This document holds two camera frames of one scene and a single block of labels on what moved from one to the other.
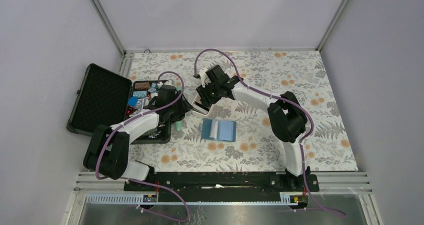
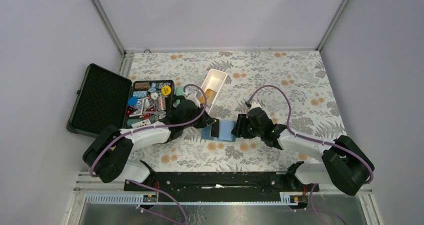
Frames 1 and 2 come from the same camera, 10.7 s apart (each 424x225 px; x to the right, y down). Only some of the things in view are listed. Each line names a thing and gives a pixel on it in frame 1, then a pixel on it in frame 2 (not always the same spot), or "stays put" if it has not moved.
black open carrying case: x=102 y=97 stays put
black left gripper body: x=179 y=108 to x=197 y=112
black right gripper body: x=209 y=93 to x=257 y=131
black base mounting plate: x=222 y=186 stays put
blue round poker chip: x=132 y=101 stays put
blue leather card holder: x=223 y=131 stays put
